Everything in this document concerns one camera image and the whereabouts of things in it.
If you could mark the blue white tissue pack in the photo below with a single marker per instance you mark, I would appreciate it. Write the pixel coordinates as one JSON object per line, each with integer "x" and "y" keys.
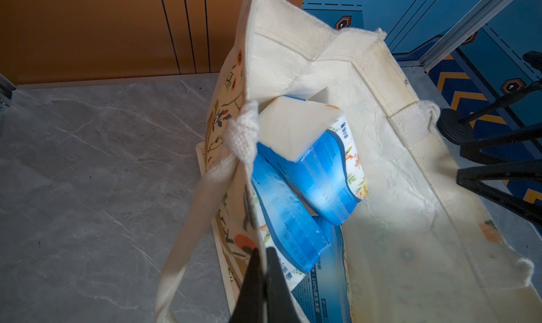
{"x": 291, "y": 228}

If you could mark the blue cartoon tissue pack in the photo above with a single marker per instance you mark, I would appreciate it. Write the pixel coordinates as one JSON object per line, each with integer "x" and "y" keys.
{"x": 324, "y": 294}

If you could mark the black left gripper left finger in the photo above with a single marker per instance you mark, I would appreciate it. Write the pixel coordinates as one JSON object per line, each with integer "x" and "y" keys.
{"x": 250, "y": 303}

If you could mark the black round-base stand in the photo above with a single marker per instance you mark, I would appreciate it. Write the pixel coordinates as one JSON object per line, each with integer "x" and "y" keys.
{"x": 475, "y": 110}

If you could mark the aluminium corner post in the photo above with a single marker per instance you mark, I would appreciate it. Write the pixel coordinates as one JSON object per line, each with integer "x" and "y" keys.
{"x": 481, "y": 13}
{"x": 7, "y": 89}

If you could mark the row tissue pack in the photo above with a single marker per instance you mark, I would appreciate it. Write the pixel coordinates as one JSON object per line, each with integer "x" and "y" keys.
{"x": 311, "y": 146}

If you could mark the aluminium corner post right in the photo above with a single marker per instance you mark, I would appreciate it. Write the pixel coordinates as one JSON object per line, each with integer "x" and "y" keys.
{"x": 481, "y": 13}

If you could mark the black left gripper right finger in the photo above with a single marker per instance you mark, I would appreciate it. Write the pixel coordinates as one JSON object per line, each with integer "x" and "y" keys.
{"x": 278, "y": 298}

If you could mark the aluminium corner post left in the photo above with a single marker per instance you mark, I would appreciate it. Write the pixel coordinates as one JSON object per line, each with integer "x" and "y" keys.
{"x": 7, "y": 89}

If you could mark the cream floral canvas bag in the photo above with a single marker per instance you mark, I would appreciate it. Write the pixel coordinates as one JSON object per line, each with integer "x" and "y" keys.
{"x": 418, "y": 247}

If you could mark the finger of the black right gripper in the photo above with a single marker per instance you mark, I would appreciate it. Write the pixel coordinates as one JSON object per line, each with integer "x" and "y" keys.
{"x": 473, "y": 178}
{"x": 507, "y": 147}

